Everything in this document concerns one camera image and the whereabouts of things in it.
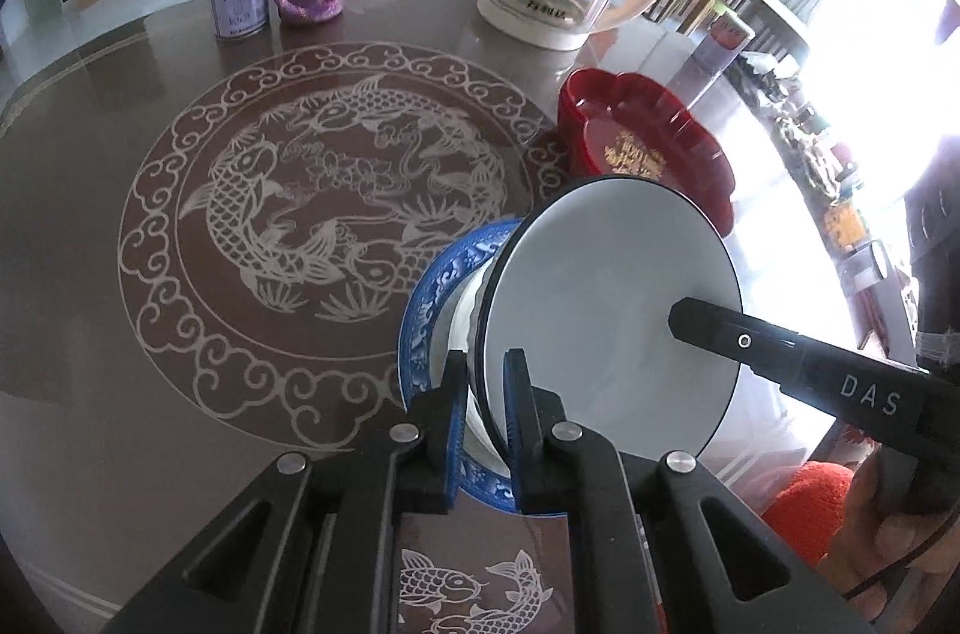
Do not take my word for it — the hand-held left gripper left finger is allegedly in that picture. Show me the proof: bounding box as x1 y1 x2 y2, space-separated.
101 347 470 634

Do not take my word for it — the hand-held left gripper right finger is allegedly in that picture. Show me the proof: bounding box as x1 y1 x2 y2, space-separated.
502 347 860 634

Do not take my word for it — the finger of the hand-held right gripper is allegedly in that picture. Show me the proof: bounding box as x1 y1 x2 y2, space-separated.
667 296 807 391

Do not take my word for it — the blue and white plate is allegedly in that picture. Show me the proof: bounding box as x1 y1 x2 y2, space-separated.
397 218 571 519

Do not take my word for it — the white ribbed bowl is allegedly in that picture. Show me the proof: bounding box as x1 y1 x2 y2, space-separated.
450 175 743 462

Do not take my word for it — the red flower-shaped plate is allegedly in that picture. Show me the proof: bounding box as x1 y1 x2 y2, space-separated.
556 68 734 238

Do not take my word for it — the person's right hand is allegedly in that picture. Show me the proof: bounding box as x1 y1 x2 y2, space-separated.
821 454 960 634

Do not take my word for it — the red fuzzy cushion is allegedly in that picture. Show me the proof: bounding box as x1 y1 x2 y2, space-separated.
761 461 863 564

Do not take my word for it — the red label canister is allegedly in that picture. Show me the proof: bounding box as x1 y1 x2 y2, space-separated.
697 8 755 73

